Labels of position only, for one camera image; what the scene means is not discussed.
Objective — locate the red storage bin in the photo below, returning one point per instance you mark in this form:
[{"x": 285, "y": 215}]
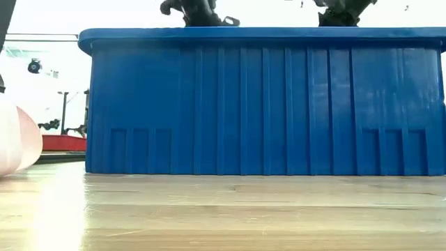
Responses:
[{"x": 62, "y": 143}]

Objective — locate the black round ceiling fixture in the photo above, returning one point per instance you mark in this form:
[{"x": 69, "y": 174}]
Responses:
[{"x": 34, "y": 66}]

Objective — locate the thin black post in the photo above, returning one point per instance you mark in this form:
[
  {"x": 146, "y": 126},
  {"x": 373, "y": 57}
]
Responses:
[{"x": 63, "y": 111}]

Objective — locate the blue plastic bin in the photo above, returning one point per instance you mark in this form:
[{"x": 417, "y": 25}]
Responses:
[{"x": 244, "y": 104}]

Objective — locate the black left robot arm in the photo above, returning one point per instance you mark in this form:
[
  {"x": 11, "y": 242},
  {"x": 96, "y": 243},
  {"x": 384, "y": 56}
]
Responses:
[{"x": 5, "y": 14}]

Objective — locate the black idle robot arm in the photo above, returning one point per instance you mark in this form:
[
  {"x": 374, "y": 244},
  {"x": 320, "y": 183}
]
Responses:
[
  {"x": 78, "y": 129},
  {"x": 48, "y": 125}
]

